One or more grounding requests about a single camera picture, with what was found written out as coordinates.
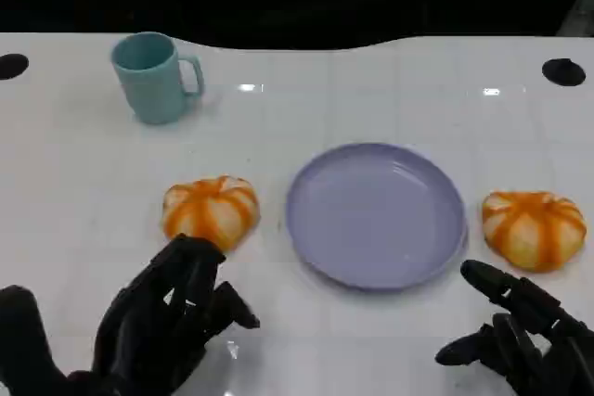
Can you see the orange and white bread roll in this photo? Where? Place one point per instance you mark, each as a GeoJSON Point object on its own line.
{"type": "Point", "coordinates": [533, 233]}
{"type": "Point", "coordinates": [209, 210]}

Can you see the lilac plate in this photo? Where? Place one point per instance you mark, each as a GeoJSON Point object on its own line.
{"type": "Point", "coordinates": [371, 220]}

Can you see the pale green mug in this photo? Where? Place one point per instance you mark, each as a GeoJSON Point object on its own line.
{"type": "Point", "coordinates": [147, 85]}

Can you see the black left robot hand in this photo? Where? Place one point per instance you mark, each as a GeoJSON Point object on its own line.
{"type": "Point", "coordinates": [153, 322]}

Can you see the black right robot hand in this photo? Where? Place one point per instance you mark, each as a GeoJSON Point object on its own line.
{"type": "Point", "coordinates": [538, 345]}

